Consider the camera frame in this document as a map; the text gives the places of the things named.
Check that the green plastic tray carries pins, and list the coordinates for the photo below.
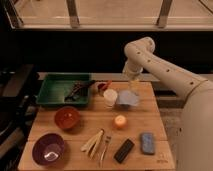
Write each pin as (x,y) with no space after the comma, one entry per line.
(56,87)

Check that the orange fruit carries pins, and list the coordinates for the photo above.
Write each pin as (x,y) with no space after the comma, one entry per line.
(120,121)

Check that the metal fork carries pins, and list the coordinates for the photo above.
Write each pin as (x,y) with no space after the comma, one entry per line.
(107,141)

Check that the purple bowl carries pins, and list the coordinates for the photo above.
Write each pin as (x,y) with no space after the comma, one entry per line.
(48,149)

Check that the wooden tongs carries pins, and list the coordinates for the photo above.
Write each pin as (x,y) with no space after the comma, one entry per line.
(91,146)

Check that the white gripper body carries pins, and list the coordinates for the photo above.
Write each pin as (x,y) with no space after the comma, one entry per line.
(133,78)

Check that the light blue towel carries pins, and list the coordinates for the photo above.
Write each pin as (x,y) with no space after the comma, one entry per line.
(127,98)

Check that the wooden cutting board table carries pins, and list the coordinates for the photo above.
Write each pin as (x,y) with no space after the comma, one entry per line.
(96,116)

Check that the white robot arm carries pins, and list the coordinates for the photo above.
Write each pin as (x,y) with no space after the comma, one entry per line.
(195,142)

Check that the red small object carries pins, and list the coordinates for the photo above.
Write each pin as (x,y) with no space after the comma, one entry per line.
(103,86)

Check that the red bowl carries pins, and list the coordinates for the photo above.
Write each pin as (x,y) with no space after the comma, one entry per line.
(67,117)

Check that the black rectangular block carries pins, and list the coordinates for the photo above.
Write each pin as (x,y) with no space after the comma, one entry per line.
(123,150)

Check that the dark utensil in tray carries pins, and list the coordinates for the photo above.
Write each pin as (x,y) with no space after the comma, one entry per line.
(78,89)

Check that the white cup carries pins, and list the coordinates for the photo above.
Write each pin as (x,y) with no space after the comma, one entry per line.
(110,96)

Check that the blue sponge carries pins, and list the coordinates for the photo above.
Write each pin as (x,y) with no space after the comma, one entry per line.
(147,143)

